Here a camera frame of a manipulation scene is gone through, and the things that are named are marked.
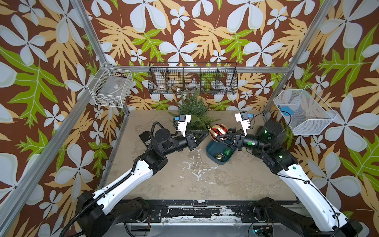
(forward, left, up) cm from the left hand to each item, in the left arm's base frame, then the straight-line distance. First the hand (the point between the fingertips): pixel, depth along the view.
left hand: (207, 132), depth 60 cm
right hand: (-2, -4, 0) cm, 5 cm away
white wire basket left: (+36, +54, -4) cm, 65 cm away
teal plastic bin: (+11, -12, -36) cm, 40 cm away
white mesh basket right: (+21, -58, -11) cm, 63 cm away
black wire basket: (+50, -5, -7) cm, 51 cm away
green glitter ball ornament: (+9, -17, -34) cm, 39 cm away
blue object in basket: (+28, -51, -13) cm, 60 cm away
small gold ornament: (+6, -11, -34) cm, 36 cm away
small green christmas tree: (+17, +2, -11) cm, 20 cm away
